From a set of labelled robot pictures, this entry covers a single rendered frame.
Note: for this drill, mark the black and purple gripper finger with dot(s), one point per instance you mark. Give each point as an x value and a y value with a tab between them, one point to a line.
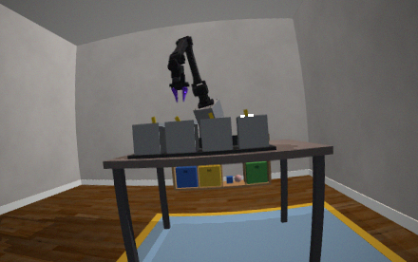
175	91
184	91

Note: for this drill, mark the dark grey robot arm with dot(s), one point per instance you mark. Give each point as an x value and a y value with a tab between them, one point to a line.
177	70

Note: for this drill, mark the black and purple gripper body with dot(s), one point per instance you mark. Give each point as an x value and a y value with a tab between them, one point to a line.
179	86

